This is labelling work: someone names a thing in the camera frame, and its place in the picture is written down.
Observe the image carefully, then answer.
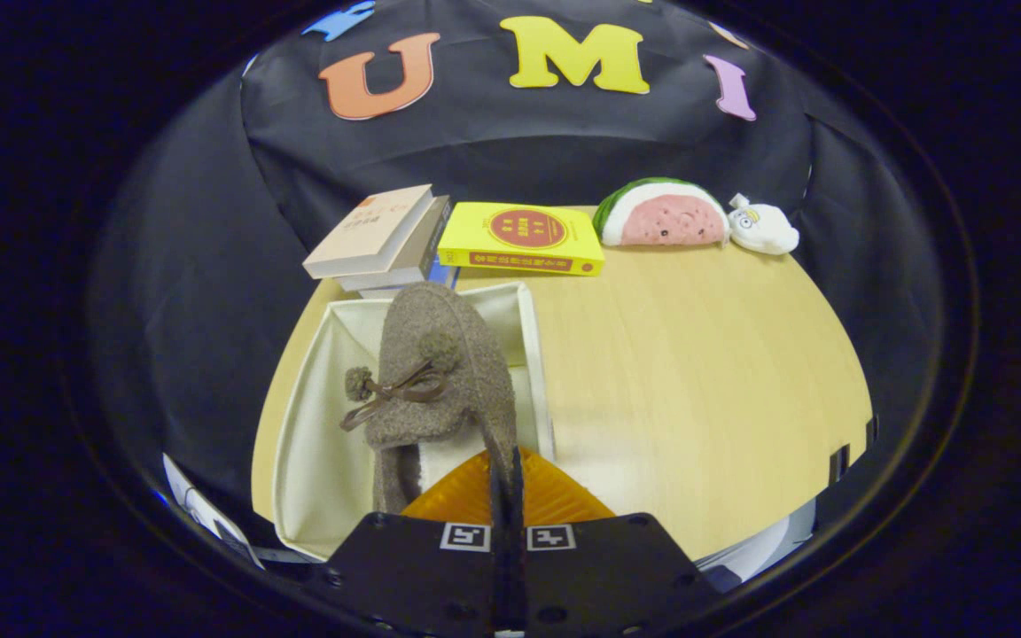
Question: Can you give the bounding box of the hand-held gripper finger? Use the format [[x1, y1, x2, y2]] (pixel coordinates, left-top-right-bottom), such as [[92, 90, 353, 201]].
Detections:
[[324, 447, 511, 638], [510, 447, 702, 638]]

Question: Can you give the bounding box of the brown fuzzy shoe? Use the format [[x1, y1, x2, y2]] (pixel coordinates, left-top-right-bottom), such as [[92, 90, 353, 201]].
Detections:
[[339, 282, 520, 515]]

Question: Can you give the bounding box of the beige fabric storage box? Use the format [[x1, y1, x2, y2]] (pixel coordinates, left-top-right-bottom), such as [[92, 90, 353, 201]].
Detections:
[[272, 281, 557, 561]]

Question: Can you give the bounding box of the blue book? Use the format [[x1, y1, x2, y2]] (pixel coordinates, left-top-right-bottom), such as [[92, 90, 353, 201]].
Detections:
[[358, 257, 461, 299]]

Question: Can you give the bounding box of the grey book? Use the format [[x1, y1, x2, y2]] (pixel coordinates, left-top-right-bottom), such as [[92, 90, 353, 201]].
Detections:
[[335, 195, 453, 292]]

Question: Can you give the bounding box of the yellow book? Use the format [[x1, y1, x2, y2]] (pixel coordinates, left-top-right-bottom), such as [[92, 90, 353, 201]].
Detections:
[[437, 201, 606, 277]]

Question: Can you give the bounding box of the beige book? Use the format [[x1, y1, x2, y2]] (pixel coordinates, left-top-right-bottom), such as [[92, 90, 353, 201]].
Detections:
[[302, 183, 436, 280]]

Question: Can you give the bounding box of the watermelon slice plush toy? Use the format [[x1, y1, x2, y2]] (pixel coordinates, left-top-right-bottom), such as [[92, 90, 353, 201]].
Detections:
[[592, 176, 731, 248]]

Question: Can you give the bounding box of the white plush toy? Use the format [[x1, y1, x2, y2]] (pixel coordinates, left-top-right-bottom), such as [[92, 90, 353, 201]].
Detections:
[[728, 192, 801, 257]]

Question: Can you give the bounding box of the black backdrop cloth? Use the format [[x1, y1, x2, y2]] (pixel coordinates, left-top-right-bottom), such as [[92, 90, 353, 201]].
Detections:
[[90, 0, 946, 533]]

